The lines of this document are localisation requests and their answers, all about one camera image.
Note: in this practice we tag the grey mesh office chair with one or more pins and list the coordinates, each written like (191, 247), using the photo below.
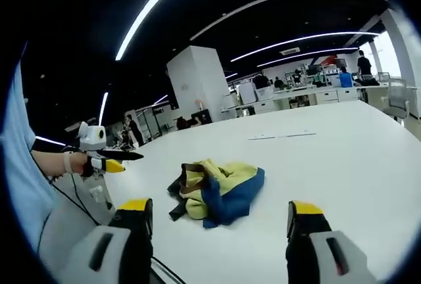
(396, 96)

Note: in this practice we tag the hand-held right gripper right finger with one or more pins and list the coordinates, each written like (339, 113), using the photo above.
(307, 231)

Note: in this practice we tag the row of white desks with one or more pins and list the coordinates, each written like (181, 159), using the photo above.
(296, 96)

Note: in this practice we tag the white cabinet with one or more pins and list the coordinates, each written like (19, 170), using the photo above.
(247, 92)

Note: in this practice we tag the black box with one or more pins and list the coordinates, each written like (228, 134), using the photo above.
(200, 116)

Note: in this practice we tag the ceiling air vent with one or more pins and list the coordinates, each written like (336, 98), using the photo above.
(289, 51)

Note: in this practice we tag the white ceiling strip light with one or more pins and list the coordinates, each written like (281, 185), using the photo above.
(302, 42)
(148, 11)
(103, 108)
(49, 140)
(306, 56)

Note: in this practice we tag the white square pillar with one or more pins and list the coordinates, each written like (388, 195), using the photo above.
(197, 80)

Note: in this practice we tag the person's grey trousers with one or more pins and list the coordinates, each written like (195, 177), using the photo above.
(62, 225)

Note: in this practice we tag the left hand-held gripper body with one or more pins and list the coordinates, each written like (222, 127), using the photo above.
(92, 137)

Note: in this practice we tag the person's left hand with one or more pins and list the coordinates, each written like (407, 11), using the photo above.
(78, 163)

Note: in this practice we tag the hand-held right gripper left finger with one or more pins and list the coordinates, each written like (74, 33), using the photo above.
(131, 231)

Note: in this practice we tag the yellow and blue garment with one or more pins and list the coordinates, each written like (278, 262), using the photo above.
(223, 192)

